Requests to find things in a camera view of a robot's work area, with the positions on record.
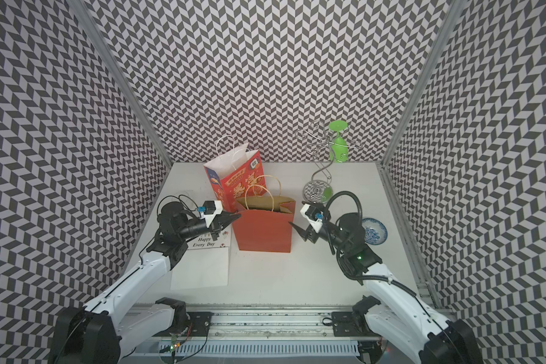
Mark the plain red paper bag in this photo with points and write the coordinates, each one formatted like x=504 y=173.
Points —
x=266 y=218

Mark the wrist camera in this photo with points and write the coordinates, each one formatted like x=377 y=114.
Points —
x=210 y=210
x=314 y=214

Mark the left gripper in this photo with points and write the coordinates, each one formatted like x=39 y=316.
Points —
x=223 y=223

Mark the red printed paper bag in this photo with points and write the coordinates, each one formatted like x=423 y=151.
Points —
x=235 y=172

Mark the blue white ceramic dish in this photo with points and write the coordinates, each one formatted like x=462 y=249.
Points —
x=375 y=231

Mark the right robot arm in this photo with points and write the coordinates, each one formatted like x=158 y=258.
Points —
x=392 y=310

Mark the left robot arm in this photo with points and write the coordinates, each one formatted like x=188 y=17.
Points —
x=99 y=331

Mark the green wire rack stand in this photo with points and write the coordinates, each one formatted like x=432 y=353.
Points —
x=326 y=150

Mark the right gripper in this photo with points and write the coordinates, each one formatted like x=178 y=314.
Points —
x=312 y=237

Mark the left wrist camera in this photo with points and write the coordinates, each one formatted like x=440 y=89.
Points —
x=210 y=210

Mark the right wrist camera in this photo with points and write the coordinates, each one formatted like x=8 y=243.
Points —
x=314 y=214

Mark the white happy every day bag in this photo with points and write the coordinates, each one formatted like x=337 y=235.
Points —
x=205 y=263

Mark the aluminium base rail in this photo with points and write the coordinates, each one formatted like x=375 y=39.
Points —
x=201 y=330

